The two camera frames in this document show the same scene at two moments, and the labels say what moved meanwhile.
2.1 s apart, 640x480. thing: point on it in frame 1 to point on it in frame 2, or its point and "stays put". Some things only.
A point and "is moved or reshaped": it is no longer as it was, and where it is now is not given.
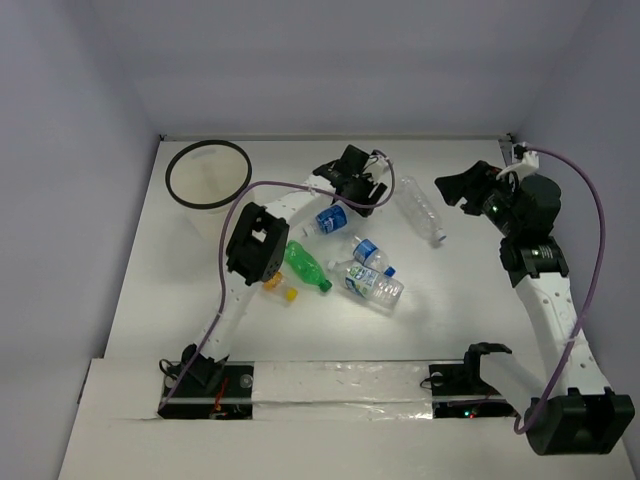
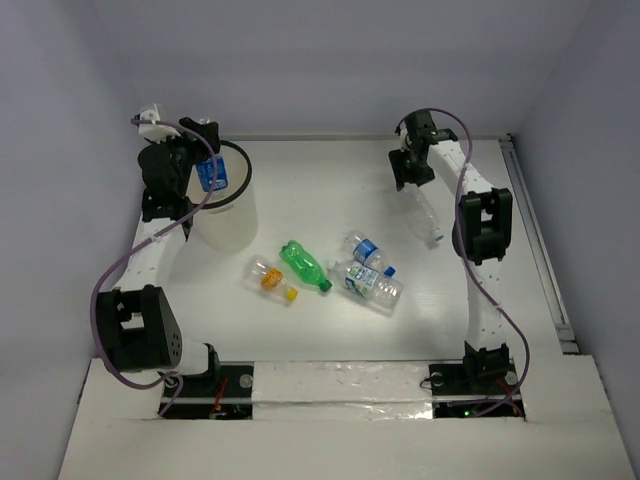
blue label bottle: [331, 219] to [206, 172]
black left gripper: [361, 187] to [201, 136]
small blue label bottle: [371, 255] is moved or reshaped
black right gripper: [467, 184] to [403, 174]
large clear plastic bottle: [418, 210] stays put
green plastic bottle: [304, 264] stays put
